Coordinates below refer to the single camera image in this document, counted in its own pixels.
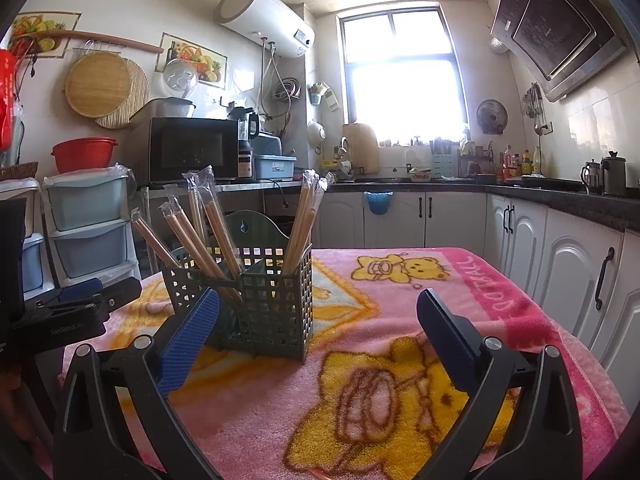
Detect coiled grey hose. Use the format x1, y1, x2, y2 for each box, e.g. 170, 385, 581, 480
274, 77, 302, 103

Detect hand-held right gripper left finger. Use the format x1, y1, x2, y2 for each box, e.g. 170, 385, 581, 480
52, 287, 221, 480

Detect pink printed bear blanket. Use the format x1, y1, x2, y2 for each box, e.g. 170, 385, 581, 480
50, 246, 631, 480

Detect black glass range hood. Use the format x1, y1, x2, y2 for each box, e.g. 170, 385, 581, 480
489, 0, 628, 103

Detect row of condiment bottles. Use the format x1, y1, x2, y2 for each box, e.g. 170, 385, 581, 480
497, 145, 543, 178

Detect glass french press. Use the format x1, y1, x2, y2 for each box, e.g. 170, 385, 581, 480
581, 159, 602, 195

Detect white cylindrical water heater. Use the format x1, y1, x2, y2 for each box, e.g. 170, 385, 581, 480
216, 0, 316, 58

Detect beige cutting board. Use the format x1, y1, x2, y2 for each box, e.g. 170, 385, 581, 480
342, 122, 380, 173

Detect round woven straw mat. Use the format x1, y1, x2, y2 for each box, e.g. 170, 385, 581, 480
95, 58, 150, 130

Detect group of wooden chopsticks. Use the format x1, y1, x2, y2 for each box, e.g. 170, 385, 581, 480
131, 169, 335, 306

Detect small hanging utensil rack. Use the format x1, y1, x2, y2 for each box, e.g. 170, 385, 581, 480
522, 82, 556, 136

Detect fruit wall poster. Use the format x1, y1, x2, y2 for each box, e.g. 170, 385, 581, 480
155, 32, 228, 86
10, 11, 82, 59

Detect red plastic hanging bag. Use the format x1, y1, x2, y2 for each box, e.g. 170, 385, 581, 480
0, 50, 18, 151

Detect teal knife block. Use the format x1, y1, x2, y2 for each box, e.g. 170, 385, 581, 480
431, 150, 460, 178

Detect round bamboo tray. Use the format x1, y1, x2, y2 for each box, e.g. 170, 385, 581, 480
65, 54, 132, 119

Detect black gas cooktop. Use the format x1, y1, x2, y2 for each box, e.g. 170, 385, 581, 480
475, 172, 586, 192

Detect white base kitchen cabinets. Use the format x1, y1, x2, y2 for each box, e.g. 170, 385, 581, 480
312, 191, 640, 376

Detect dark green metal teapot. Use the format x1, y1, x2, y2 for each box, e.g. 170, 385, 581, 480
600, 151, 627, 197

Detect wall-mounted plastic holder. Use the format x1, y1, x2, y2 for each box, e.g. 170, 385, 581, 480
309, 82, 341, 111

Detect black wire spice rack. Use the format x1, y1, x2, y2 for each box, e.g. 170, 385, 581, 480
457, 140, 496, 176

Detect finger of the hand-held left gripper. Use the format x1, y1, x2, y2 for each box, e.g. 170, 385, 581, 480
35, 277, 104, 308
97, 276, 143, 311

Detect small wall fan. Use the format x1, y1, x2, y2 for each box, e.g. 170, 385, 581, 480
476, 99, 509, 136

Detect black kitchen countertop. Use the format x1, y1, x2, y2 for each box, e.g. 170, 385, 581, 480
320, 177, 640, 231

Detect red plastic basin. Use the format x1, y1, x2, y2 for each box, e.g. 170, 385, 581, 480
51, 137, 118, 174

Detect grey plastic drawer unit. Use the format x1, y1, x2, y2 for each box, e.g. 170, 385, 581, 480
42, 165, 141, 291

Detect blue hanging plastic bin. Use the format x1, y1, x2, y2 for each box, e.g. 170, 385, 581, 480
362, 190, 393, 217

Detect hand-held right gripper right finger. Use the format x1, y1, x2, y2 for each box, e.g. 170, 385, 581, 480
416, 288, 583, 480

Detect kitchen window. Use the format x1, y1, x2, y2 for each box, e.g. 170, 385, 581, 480
336, 7, 471, 143

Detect grey pot with lid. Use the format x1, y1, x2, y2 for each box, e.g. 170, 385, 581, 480
131, 97, 196, 120

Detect blue-grey plastic dish box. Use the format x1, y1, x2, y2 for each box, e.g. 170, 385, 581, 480
254, 155, 297, 181

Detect woven wicker basket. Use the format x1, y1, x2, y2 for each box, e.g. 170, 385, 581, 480
0, 161, 40, 181

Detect green plastic utensil basket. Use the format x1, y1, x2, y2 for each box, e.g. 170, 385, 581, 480
162, 210, 314, 363

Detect black microwave oven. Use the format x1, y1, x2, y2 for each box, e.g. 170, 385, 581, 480
131, 116, 240, 186

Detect long wooden rolling pin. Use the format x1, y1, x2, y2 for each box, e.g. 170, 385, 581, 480
12, 30, 165, 54

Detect water heater hoses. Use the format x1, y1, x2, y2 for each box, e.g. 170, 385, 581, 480
260, 40, 281, 121

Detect black blender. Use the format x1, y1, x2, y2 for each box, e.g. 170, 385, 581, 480
229, 106, 261, 181

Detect blue plastic drawer unit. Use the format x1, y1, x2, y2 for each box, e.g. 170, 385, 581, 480
20, 180, 46, 301

